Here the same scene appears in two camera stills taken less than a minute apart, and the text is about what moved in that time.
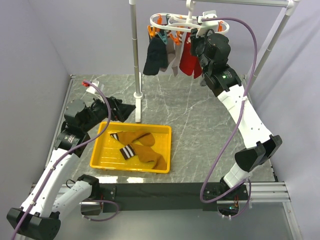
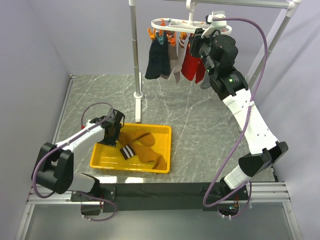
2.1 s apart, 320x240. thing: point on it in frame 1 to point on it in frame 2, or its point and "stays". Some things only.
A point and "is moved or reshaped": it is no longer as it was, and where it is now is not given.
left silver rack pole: [138, 95] stays
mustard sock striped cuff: [144, 139] stays
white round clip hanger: [182, 22] is moved or reshaped
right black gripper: [194, 40] stays
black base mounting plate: [121, 197] stays
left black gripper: [122, 111] to [112, 141]
